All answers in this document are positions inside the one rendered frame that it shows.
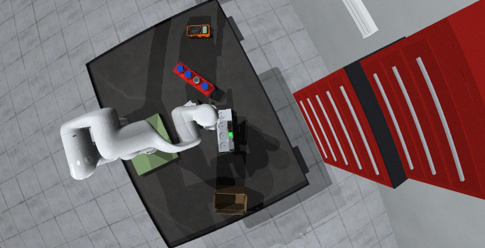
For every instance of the orange digital multimeter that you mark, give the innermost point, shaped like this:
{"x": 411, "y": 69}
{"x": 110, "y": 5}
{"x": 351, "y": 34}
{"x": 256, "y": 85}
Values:
{"x": 198, "y": 31}

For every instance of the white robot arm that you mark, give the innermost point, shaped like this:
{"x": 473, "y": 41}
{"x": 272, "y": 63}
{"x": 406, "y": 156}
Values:
{"x": 115, "y": 137}

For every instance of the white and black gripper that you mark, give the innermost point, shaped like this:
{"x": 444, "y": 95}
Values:
{"x": 215, "y": 125}

